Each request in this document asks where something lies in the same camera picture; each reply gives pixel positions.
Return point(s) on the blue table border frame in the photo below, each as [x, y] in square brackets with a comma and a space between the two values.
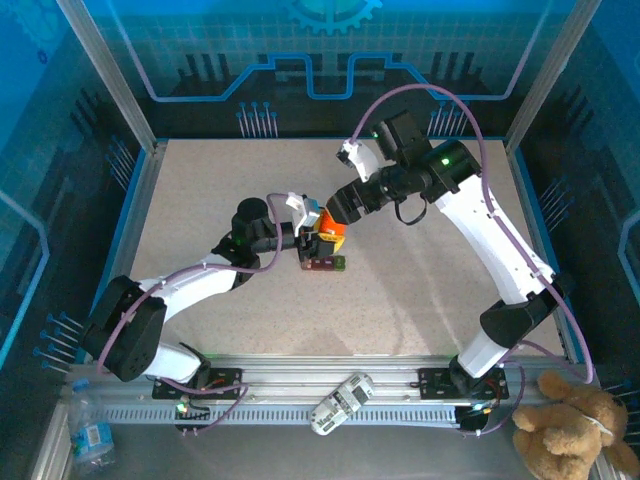
[128, 200]

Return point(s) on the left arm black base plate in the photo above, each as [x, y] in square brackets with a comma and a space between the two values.
[225, 377]

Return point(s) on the clear plastic water bottle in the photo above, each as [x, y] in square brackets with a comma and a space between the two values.
[90, 435]

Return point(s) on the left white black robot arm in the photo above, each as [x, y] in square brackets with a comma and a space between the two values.
[200, 285]

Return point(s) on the brown teddy bear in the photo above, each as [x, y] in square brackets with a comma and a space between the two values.
[565, 430]

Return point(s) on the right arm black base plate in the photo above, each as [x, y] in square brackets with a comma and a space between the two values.
[430, 382]

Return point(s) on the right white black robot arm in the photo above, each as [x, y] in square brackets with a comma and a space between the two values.
[490, 240]

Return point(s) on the small red green block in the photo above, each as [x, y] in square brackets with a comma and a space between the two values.
[325, 264]

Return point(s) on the aluminium side rail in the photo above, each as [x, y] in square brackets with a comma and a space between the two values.
[142, 200]

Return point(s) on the aluminium frame post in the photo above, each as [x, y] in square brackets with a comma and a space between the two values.
[545, 75]
[115, 75]
[50, 450]
[607, 470]

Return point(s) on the orange pill bottle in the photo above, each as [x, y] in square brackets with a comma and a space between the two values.
[334, 225]

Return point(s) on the long aluminium frame rail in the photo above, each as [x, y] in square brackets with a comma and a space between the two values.
[300, 372]

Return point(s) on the black controller board with LED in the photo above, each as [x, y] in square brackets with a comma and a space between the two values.
[195, 415]
[472, 422]

